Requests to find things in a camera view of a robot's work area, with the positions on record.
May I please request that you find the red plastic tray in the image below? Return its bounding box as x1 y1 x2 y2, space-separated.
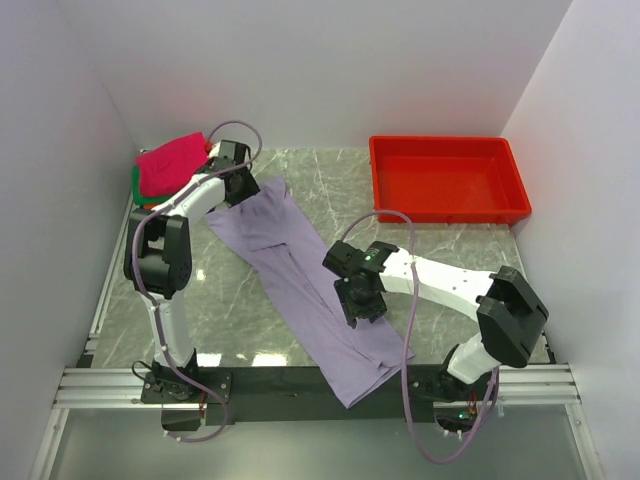
369 136 532 226

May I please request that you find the folded green t shirt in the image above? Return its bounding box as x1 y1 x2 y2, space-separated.
131 166 170 207

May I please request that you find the aluminium rail frame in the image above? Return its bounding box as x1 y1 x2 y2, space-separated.
36 223 585 479

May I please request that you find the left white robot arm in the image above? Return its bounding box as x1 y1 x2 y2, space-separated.
124 140 259 402

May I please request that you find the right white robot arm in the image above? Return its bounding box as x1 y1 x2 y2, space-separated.
322 241 549 402

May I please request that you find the black base beam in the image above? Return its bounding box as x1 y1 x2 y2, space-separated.
139 363 501 427

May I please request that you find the lavender t shirt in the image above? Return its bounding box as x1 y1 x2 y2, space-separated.
206 177 403 408

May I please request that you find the folded pink t shirt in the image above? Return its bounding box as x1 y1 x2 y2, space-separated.
136 132 208 197

